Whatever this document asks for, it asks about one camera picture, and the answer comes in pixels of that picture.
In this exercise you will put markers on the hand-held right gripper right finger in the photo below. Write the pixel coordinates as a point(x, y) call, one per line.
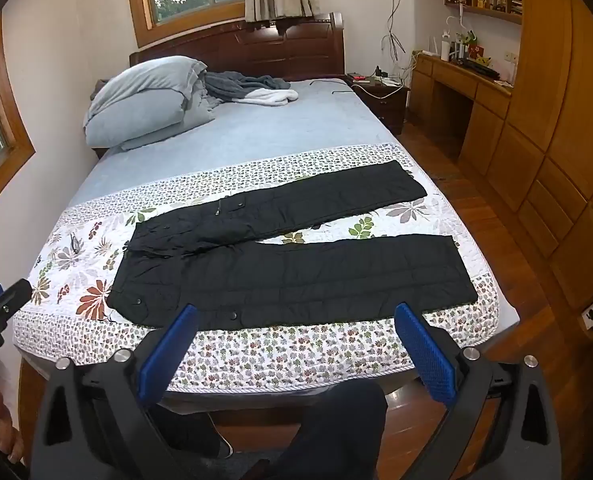
point(426, 355)

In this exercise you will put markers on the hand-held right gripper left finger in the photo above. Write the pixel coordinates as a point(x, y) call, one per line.
point(172, 345)

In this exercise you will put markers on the black pants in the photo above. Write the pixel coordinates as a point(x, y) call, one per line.
point(301, 285)

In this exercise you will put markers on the eyeglasses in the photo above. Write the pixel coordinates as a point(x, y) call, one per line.
point(76, 246)

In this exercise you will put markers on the floral quilt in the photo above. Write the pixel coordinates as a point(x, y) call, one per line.
point(276, 355)

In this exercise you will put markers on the person's leg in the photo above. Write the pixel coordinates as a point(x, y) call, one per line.
point(336, 430)

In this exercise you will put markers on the grey pillow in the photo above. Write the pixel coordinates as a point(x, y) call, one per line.
point(151, 80)
point(141, 132)

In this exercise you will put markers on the grey bedsheet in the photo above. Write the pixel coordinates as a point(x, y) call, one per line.
point(276, 130)

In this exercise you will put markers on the wooden nightstand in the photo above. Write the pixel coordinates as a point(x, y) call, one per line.
point(381, 105)

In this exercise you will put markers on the dark grey blanket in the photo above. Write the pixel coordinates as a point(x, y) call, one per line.
point(231, 85)

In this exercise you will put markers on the white blanket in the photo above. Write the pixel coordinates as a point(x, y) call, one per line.
point(271, 96)

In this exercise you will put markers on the wooden wardrobe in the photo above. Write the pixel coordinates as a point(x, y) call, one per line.
point(551, 110)

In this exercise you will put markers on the wooden desk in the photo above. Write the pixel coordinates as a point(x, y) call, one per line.
point(441, 75)

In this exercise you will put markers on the wooden bed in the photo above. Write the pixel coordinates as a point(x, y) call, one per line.
point(276, 50)

